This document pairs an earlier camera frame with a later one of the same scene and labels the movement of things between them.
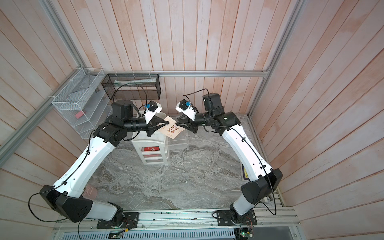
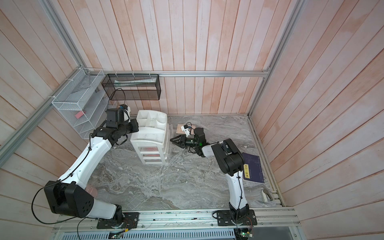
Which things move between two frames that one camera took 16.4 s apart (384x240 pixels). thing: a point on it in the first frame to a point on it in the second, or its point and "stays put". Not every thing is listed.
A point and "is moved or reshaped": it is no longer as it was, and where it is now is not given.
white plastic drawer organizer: (153, 149) stays put
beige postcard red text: (171, 129) is moved or reshaped
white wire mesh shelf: (86, 104) stays put
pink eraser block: (79, 114) stays put
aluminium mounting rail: (284, 219) stays put
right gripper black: (189, 124) to (183, 142)
